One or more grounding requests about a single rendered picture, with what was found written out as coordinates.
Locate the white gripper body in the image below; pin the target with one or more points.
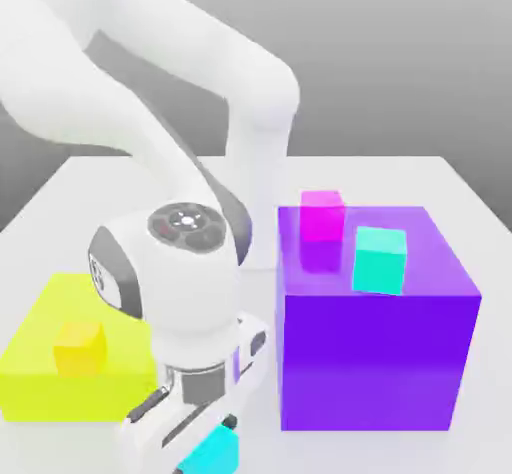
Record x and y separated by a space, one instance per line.
148 446

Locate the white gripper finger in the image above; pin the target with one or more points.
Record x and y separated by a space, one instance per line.
230 422

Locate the small cyan cube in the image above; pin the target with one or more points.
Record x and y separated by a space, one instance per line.
212 452

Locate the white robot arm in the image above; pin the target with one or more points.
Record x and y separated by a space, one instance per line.
188 282

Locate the small yellow cube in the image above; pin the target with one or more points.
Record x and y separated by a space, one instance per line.
78 350

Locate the small turquoise cube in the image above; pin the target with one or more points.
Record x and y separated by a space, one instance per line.
378 266

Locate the small magenta cube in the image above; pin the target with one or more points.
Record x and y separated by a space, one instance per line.
322 218

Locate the large yellow box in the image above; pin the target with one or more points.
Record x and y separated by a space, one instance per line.
36 390

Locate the large purple box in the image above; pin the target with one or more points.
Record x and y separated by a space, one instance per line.
376 358

